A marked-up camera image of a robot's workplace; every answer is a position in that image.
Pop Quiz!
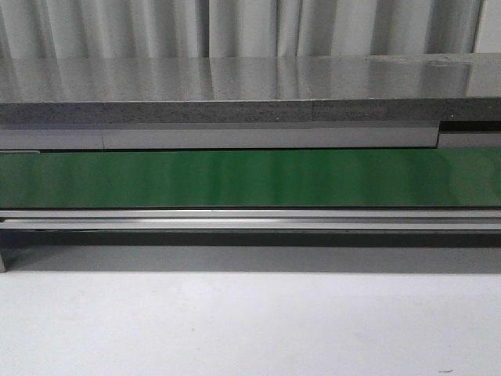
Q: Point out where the white pleated curtain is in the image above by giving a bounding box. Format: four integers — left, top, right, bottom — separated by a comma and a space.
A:
1, 1, 500, 59

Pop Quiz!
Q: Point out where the green conveyor belt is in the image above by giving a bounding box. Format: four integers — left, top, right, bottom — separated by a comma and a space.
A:
1, 148, 500, 209

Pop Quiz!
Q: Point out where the grey speckled stone counter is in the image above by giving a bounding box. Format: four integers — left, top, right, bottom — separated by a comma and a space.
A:
0, 53, 501, 151

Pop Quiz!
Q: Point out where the aluminium conveyor frame rail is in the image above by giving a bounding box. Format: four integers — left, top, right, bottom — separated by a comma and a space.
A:
1, 208, 500, 274

